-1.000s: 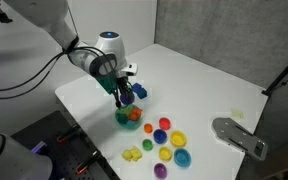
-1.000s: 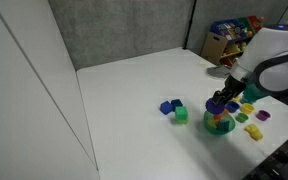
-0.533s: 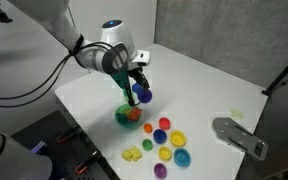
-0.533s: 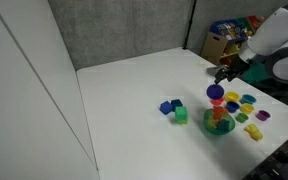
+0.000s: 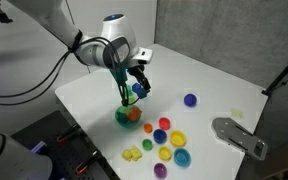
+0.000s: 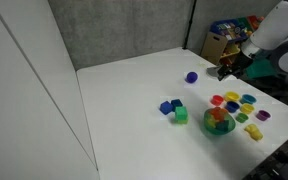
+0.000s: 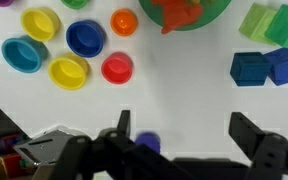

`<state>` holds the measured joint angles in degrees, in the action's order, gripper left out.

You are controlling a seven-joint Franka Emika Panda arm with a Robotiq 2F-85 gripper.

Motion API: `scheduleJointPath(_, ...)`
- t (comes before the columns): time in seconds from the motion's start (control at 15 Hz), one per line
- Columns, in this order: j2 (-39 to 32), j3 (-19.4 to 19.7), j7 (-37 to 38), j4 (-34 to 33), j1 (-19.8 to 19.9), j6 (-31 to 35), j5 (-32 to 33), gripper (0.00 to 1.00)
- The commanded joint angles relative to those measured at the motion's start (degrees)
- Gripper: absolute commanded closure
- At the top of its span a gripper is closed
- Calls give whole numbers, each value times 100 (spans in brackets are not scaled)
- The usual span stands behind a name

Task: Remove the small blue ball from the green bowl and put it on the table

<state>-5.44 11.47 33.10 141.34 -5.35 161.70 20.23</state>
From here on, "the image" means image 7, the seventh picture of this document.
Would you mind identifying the green plastic cup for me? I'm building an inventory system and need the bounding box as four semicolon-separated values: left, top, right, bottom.
60;0;90;10

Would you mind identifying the large yellow plastic cup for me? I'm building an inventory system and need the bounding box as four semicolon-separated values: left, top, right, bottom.
47;53;90;91

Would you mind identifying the red plastic container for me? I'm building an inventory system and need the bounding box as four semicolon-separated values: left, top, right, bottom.
0;133;30;178

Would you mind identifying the orange toy piece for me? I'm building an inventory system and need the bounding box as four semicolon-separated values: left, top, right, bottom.
151;0;204;35

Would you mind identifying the small blue ball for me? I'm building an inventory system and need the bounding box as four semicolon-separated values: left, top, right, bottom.
134;130;162;155

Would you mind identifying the grey metal mounting plate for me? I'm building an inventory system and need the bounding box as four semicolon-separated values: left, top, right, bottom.
13;124;92;180

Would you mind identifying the orange plastic cup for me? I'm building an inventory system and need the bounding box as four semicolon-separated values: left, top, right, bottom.
109;8;139;37

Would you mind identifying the teal plastic cup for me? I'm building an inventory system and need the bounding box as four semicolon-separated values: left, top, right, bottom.
1;35;49;74

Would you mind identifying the blue wooden block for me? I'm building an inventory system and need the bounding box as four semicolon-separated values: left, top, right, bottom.
263;47;288;87
229;51;272;88

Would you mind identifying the green transparent bowl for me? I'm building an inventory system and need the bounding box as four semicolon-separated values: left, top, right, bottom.
138;0;233;32

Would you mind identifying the red plastic cup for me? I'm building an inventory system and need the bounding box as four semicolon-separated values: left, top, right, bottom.
100;51;134;85

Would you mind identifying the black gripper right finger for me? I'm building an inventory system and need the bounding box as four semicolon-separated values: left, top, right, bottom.
228;111;288;180

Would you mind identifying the blue plastic cup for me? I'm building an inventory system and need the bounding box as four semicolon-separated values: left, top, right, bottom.
65;19;106;59

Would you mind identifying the light green wooden block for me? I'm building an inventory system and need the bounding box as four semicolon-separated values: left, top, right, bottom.
238;2;278;46

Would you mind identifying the small yellow plastic cup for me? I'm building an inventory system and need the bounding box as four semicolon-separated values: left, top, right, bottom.
20;7;61;43

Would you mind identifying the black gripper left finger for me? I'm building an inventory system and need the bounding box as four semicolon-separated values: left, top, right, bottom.
50;109;192;180

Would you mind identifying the purple plastic cup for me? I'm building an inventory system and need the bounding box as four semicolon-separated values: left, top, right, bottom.
0;0;16;8

